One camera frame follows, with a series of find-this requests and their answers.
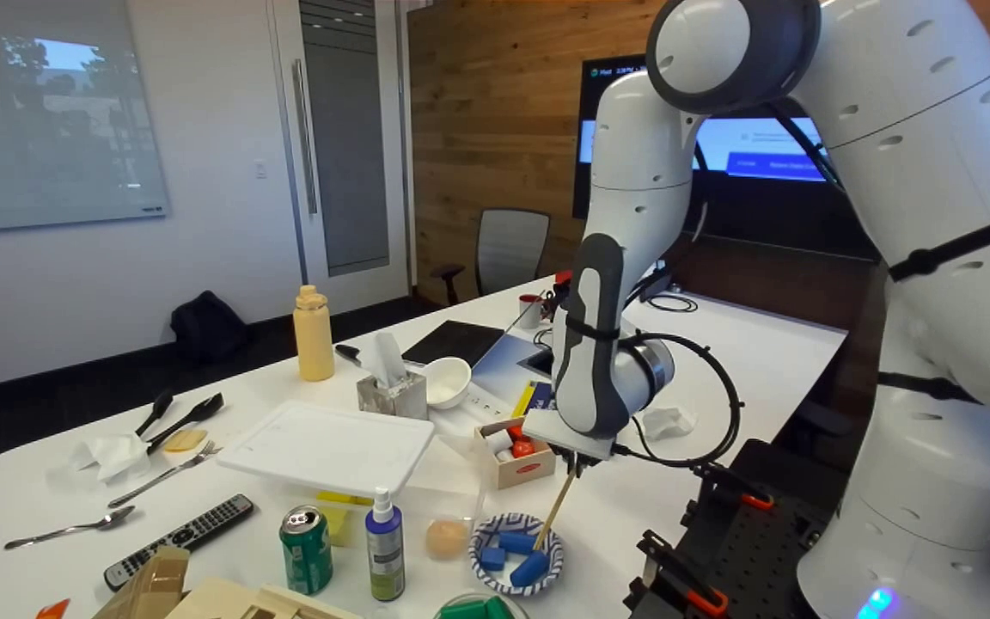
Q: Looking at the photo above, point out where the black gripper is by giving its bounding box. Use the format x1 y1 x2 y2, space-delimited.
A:
553 443 592 483

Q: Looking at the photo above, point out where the wooden chopstick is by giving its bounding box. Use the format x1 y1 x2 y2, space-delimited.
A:
533 469 581 544

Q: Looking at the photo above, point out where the blue patterned bowl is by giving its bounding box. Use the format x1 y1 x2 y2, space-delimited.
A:
466 508 567 599

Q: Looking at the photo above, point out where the small white bowl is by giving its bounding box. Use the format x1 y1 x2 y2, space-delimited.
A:
428 584 529 619

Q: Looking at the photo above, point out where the white ceramic bowl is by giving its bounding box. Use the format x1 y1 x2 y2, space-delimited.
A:
418 351 478 412

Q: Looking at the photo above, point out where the wooden toy box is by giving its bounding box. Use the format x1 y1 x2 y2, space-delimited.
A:
475 410 561 491

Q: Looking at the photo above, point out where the orange red toy piece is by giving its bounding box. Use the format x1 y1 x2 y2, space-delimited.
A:
506 423 542 461

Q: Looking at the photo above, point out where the crumpled white tissue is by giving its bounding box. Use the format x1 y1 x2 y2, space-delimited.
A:
638 402 693 443

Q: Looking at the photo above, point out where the white power strip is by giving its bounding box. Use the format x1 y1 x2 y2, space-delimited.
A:
452 382 507 423

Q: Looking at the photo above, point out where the beige egg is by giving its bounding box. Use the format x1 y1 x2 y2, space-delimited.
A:
421 513 475 564

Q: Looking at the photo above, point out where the black orange clamp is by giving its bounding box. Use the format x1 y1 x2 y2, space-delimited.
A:
693 455 777 513
635 525 733 619

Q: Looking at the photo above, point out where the green toy block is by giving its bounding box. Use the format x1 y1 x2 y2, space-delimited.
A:
437 591 519 619

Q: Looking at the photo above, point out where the flat black tablet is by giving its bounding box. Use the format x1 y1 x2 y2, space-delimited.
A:
399 318 507 368

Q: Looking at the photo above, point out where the grey tissue box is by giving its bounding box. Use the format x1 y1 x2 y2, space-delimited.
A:
353 360 428 421

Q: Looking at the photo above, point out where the spray bottle with blue label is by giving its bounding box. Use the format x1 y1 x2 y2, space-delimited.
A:
360 488 409 607

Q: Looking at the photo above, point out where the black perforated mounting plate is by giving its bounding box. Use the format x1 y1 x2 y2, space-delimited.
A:
619 435 851 619

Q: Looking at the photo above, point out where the white tissue sheet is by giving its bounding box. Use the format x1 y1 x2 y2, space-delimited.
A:
369 327 409 389

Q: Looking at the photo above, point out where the grey office chair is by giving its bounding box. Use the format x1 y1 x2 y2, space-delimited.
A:
437 206 553 303

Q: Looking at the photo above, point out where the yellow plastic container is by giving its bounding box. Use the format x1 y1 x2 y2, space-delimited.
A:
314 488 373 552

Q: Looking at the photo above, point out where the white rectangular tray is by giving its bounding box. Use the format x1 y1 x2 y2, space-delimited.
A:
212 395 439 498

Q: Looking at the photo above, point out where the green soda can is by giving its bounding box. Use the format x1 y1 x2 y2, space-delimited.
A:
277 501 336 599

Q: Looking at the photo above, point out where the tan water bottle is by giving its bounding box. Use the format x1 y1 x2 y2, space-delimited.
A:
292 283 339 387

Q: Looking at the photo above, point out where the light wooden block toy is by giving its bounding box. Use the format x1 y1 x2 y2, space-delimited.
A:
164 575 369 619

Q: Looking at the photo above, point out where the black spatula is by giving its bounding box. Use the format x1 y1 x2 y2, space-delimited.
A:
143 389 227 457

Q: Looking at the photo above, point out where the wooden scrub brush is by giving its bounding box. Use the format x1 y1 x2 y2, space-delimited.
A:
162 423 212 461

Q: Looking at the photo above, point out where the black backpack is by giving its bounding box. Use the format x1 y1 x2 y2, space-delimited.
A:
168 285 250 365

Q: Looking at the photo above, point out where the white door with glass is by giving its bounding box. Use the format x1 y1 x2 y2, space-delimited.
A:
269 0 415 318

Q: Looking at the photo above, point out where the black remote control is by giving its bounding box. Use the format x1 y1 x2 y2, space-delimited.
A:
98 488 261 596

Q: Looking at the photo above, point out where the silver spoon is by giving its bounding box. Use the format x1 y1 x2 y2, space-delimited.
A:
106 442 222 513

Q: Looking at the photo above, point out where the black kitchen utensil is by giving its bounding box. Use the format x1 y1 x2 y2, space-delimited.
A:
134 389 177 442

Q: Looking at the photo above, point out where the brown cardboard box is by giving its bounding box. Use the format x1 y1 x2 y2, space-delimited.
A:
91 544 195 619

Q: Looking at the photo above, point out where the silver fork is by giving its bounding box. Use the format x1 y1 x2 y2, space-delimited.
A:
3 501 140 553

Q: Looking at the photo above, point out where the crumpled white plastic wrap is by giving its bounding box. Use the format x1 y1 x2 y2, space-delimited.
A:
51 426 153 491

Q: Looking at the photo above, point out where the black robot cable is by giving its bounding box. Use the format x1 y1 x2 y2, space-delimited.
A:
613 327 745 474

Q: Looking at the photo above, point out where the coiled black cable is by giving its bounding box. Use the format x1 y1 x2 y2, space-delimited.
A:
645 288 702 318

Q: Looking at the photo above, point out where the large black wall display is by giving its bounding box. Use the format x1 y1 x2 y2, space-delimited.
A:
570 51 879 262

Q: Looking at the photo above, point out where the wall whiteboard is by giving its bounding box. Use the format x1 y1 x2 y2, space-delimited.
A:
0 0 171 239

